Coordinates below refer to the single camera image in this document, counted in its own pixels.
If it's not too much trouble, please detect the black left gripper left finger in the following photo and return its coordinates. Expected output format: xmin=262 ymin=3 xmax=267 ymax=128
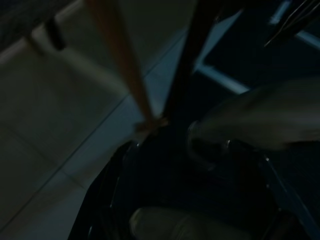
xmin=83 ymin=141 xmax=138 ymax=240

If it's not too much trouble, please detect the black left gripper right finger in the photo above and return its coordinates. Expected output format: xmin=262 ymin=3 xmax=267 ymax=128
xmin=224 ymin=139 xmax=317 ymax=240

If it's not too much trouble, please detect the white floor tape strip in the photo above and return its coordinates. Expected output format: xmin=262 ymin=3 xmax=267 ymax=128
xmin=196 ymin=63 xmax=251 ymax=95
xmin=294 ymin=31 xmax=320 ymax=50

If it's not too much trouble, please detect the brown wooden table leg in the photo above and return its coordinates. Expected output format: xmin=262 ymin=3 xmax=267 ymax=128
xmin=84 ymin=0 xmax=169 ymax=131

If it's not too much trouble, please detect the black table leg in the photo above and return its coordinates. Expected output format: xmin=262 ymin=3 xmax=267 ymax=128
xmin=164 ymin=0 xmax=227 ymax=123

